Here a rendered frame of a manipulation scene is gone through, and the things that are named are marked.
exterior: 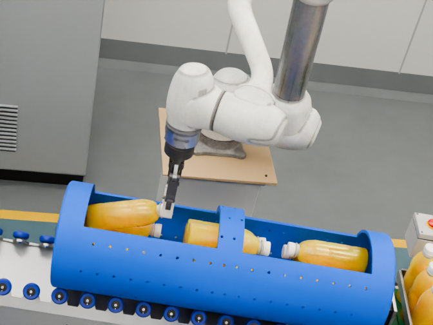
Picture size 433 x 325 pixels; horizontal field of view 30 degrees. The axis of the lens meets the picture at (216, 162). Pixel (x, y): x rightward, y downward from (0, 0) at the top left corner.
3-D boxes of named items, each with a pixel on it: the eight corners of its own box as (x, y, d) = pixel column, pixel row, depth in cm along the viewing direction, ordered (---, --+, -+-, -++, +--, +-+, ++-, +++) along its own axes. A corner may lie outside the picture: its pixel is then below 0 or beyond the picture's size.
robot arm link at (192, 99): (156, 125, 194) (207, 142, 192) (166, 69, 185) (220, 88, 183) (172, 104, 203) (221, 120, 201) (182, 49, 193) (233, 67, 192)
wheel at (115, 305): (108, 295, 216) (107, 296, 215) (125, 296, 217) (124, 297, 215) (106, 311, 216) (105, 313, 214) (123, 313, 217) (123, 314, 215)
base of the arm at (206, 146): (177, 122, 280) (180, 109, 277) (240, 128, 284) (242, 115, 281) (180, 154, 266) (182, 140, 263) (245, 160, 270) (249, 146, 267)
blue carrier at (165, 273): (69, 225, 235) (73, 158, 215) (360, 273, 242) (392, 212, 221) (48, 307, 215) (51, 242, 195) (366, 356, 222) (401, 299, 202)
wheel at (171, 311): (163, 303, 218) (163, 304, 216) (180, 305, 218) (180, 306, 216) (162, 320, 218) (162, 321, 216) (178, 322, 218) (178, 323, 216)
